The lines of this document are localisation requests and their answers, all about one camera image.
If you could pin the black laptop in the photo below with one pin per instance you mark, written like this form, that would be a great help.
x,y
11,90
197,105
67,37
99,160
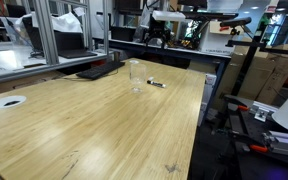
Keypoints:
x,y
69,41

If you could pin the aluminium corner bracket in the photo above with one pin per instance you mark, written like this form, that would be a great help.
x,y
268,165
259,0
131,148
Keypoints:
x,y
262,112

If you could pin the black computer keyboard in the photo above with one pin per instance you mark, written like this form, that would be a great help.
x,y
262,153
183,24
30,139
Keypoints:
x,y
100,70

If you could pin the black camera stand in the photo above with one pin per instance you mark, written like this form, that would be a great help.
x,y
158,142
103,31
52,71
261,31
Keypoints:
x,y
247,63

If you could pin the white box with print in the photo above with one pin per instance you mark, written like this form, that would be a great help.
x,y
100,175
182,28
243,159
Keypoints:
x,y
214,41

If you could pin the black Expo marker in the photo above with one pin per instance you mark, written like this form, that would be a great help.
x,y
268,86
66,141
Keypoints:
x,y
156,83

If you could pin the white box under table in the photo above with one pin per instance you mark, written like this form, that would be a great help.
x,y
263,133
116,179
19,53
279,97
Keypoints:
x,y
206,96

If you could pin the thick aluminium frame post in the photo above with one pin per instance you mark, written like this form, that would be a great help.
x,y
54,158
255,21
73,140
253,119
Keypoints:
x,y
48,33

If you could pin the black bar camera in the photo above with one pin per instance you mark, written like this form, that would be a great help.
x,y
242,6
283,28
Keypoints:
x,y
235,22

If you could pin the tall cardboard box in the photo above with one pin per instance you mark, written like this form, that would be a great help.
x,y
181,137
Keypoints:
x,y
280,76

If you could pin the dark workbench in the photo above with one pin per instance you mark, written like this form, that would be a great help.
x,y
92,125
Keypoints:
x,y
184,51

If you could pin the large cardboard box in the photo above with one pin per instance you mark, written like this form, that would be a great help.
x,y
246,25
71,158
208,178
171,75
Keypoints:
x,y
259,78

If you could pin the clear stemmed glass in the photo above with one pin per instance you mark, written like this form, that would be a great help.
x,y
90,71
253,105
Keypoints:
x,y
137,75

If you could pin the white plastic bag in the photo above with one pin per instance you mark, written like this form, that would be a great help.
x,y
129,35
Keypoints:
x,y
65,23

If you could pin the thin aluminium frame post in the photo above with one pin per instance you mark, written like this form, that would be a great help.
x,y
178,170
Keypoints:
x,y
105,26
89,23

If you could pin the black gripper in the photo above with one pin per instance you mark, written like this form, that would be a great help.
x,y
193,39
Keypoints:
x,y
159,28

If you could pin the aluminium extrusion bar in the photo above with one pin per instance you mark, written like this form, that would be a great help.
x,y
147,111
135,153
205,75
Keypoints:
x,y
285,143

